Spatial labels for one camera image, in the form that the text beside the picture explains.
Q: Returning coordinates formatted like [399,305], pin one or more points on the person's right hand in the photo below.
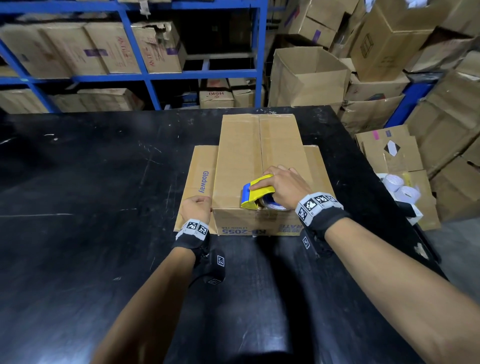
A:
[290,189]

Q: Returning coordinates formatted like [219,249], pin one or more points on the person's left hand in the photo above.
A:
[197,210]

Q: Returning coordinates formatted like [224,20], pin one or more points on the person's left fingers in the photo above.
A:
[200,199]

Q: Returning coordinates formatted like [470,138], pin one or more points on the person's right fingers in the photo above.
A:
[275,176]

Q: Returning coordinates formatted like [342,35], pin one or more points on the yellow and blue tape dispenser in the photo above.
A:
[253,193]

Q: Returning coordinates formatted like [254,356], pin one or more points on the person's left forearm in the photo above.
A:
[150,307]

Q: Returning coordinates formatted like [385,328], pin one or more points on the person's right forearm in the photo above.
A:
[393,285]

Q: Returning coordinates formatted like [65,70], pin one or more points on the flat cardboard sheet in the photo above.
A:
[198,176]

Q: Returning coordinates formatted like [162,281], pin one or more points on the clear packing tape roll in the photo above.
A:
[272,204]

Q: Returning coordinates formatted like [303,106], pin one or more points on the open empty cardboard box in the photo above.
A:
[303,82]

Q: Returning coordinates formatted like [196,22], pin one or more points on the white label roll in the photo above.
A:
[408,194]
[393,182]
[380,176]

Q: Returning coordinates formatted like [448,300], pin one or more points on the cardboard box with diamond label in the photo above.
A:
[405,153]

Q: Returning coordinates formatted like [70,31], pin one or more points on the blue metal shelf rack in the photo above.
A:
[144,77]

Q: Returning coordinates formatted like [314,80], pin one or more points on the pile of brown cartons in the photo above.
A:
[442,112]

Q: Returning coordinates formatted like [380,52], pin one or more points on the row of brown shelved cartons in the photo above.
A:
[93,48]

